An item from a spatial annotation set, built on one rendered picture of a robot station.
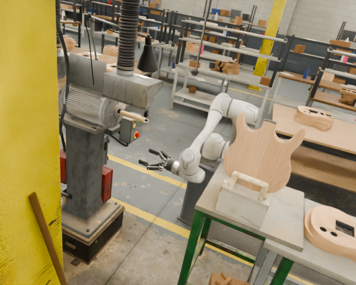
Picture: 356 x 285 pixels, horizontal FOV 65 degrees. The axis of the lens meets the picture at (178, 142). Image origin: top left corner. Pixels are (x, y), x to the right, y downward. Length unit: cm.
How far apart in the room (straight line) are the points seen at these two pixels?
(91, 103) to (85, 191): 73
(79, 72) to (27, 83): 112
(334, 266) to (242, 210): 54
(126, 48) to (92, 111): 49
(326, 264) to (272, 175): 54
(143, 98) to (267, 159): 75
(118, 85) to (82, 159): 71
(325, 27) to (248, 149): 1119
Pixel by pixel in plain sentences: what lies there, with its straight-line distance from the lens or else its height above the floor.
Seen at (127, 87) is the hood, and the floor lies 149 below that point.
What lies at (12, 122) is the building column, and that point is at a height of 162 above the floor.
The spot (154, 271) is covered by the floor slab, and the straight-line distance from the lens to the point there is 252.
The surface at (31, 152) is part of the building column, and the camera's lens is 94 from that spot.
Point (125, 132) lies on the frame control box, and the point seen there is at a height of 101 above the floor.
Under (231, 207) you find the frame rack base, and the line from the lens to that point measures 165.
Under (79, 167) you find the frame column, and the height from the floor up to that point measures 77.
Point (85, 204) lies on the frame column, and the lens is 238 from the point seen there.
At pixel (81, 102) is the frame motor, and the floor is 129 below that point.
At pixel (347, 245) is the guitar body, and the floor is 99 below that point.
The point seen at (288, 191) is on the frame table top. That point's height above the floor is 93.
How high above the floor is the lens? 198
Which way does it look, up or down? 27 degrees down
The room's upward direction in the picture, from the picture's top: 11 degrees clockwise
